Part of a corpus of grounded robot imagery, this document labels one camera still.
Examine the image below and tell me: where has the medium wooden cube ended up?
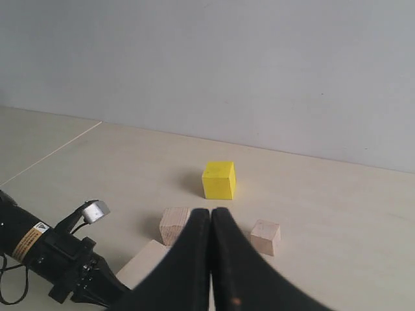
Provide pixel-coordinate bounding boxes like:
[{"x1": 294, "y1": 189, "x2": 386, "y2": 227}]
[{"x1": 159, "y1": 207, "x2": 191, "y2": 246}]

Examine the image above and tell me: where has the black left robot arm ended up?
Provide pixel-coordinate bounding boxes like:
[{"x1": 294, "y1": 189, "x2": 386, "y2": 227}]
[{"x1": 1, "y1": 192, "x2": 129, "y2": 307}]

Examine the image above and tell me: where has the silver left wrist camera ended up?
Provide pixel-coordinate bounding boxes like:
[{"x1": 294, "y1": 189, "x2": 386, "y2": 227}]
[{"x1": 78, "y1": 200, "x2": 110, "y2": 224}]

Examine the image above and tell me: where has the large wooden cube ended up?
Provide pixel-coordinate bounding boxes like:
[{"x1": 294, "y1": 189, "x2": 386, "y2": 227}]
[{"x1": 116, "y1": 240, "x2": 170, "y2": 290}]

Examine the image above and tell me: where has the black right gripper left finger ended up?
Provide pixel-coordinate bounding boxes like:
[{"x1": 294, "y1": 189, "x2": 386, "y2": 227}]
[{"x1": 108, "y1": 209, "x2": 210, "y2": 311}]

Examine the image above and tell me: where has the yellow cube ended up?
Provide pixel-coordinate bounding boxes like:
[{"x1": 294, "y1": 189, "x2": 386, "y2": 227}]
[{"x1": 202, "y1": 161, "x2": 236, "y2": 200}]

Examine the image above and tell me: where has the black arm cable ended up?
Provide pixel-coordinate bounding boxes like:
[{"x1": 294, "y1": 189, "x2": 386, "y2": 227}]
[{"x1": 0, "y1": 254, "x2": 30, "y2": 305}]

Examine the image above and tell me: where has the small wooden cube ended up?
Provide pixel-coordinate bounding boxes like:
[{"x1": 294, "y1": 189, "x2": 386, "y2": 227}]
[{"x1": 250, "y1": 220, "x2": 281, "y2": 256}]

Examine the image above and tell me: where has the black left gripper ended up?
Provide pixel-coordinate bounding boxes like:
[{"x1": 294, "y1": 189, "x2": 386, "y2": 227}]
[{"x1": 40, "y1": 223, "x2": 132, "y2": 308}]

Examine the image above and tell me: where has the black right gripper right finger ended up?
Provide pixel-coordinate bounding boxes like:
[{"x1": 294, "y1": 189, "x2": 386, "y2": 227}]
[{"x1": 210, "y1": 207, "x2": 330, "y2": 310}]

